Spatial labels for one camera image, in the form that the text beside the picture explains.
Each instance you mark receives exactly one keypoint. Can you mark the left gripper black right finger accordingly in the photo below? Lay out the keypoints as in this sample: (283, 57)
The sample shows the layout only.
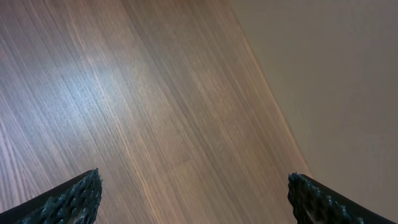
(312, 202)

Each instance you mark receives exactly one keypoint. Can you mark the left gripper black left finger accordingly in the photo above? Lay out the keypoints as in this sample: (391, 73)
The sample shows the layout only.
(75, 201)

